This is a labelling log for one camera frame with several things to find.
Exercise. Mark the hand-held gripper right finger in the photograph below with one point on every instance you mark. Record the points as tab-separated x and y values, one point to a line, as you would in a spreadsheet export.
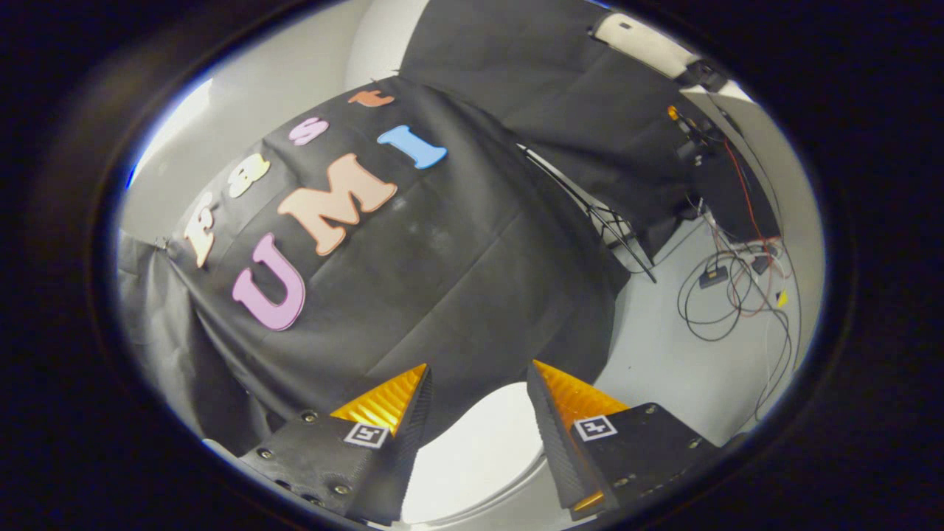
557	442

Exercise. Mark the black tripod stand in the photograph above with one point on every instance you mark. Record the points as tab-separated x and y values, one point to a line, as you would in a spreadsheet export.
612	228

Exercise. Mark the black power adapter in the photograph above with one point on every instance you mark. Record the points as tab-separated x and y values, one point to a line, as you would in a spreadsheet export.
714	277

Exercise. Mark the large black box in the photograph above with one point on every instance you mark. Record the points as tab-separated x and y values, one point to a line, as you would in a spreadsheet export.
734	195

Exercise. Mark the black backdrop cloth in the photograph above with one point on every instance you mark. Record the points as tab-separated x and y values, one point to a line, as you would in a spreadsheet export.
457	265

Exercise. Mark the black curved holder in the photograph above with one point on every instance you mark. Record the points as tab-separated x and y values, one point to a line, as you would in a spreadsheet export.
706	74

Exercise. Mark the black orange handheld device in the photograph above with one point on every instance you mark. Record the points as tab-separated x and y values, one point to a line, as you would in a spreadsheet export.
682	125

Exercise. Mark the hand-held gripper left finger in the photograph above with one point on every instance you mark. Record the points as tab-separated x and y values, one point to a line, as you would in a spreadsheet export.
402	450

